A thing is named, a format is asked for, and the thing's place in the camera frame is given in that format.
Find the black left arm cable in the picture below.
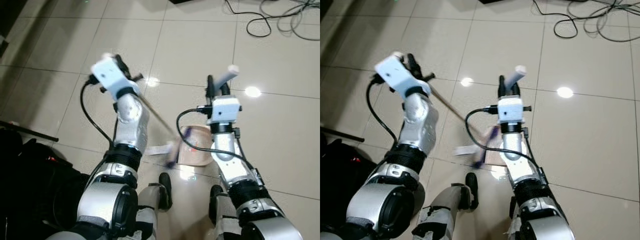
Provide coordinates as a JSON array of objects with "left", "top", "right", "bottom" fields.
[
  {"left": 366, "top": 75, "right": 403, "bottom": 171},
  {"left": 80, "top": 75, "right": 118, "bottom": 176}
]

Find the black bag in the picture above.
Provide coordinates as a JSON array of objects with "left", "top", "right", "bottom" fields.
[
  {"left": 320, "top": 132, "right": 388, "bottom": 236},
  {"left": 0, "top": 127, "right": 91, "bottom": 240}
]

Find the thin black rod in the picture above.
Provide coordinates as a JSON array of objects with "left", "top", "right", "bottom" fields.
[
  {"left": 320, "top": 126, "right": 364, "bottom": 143},
  {"left": 0, "top": 120, "right": 60, "bottom": 143}
]

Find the robot leg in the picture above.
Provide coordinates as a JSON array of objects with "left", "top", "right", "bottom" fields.
[
  {"left": 414, "top": 172, "right": 481, "bottom": 240},
  {"left": 506, "top": 196, "right": 531, "bottom": 240},
  {"left": 209, "top": 185, "right": 242, "bottom": 240},
  {"left": 135, "top": 172, "right": 174, "bottom": 240}
]

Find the grey floor cable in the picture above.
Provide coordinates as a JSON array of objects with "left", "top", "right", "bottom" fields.
[
  {"left": 575, "top": 0, "right": 640, "bottom": 44},
  {"left": 260, "top": 0, "right": 321, "bottom": 42}
]

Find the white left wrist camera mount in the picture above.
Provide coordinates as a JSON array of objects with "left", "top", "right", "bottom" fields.
[
  {"left": 374, "top": 52, "right": 432, "bottom": 98},
  {"left": 91, "top": 52, "right": 141, "bottom": 101}
]

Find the tan dustpan with grey handle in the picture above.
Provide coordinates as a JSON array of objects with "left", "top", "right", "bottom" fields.
[
  {"left": 479, "top": 65, "right": 528, "bottom": 168},
  {"left": 177, "top": 64, "right": 241, "bottom": 170}
]

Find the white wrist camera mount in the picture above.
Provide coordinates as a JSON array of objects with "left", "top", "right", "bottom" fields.
[
  {"left": 497, "top": 96, "right": 531, "bottom": 125},
  {"left": 91, "top": 52, "right": 141, "bottom": 101},
  {"left": 207, "top": 97, "right": 242, "bottom": 125},
  {"left": 374, "top": 52, "right": 432, "bottom": 98}
]

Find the left robot leg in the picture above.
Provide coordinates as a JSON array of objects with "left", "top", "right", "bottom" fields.
[
  {"left": 135, "top": 172, "right": 174, "bottom": 240},
  {"left": 414, "top": 172, "right": 481, "bottom": 240}
]

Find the white paper scrap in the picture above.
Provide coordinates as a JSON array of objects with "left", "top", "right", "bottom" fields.
[
  {"left": 452, "top": 144, "right": 481, "bottom": 157},
  {"left": 146, "top": 145, "right": 173, "bottom": 157}
]

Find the right robot leg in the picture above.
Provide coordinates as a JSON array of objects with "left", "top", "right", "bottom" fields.
[
  {"left": 209, "top": 185, "right": 242, "bottom": 240},
  {"left": 506, "top": 196, "right": 531, "bottom": 240}
]

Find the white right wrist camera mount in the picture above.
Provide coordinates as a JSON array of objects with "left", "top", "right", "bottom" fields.
[
  {"left": 207, "top": 97, "right": 242, "bottom": 125},
  {"left": 497, "top": 96, "right": 531, "bottom": 125}
]

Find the wooden broom with purple head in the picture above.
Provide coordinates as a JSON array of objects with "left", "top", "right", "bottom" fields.
[
  {"left": 101, "top": 51, "right": 195, "bottom": 170},
  {"left": 392, "top": 51, "right": 500, "bottom": 170}
]

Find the black looped floor cable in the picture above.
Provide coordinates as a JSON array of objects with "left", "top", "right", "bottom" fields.
[
  {"left": 532, "top": 0, "right": 581, "bottom": 40},
  {"left": 224, "top": 0, "right": 273, "bottom": 39}
]

